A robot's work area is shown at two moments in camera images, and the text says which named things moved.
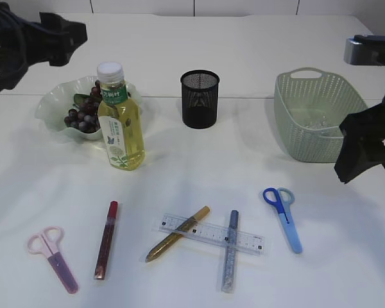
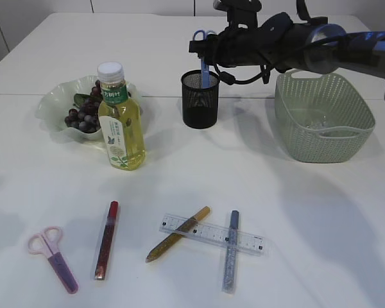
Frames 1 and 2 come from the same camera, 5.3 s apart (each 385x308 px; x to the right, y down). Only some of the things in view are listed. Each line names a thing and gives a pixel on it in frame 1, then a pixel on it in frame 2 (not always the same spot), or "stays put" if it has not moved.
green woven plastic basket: (310, 104) stays put
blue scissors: (282, 197) → (205, 65)
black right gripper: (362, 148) → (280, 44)
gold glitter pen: (176, 234) stays put
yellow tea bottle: (120, 119) stays put
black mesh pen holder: (199, 95) stays put
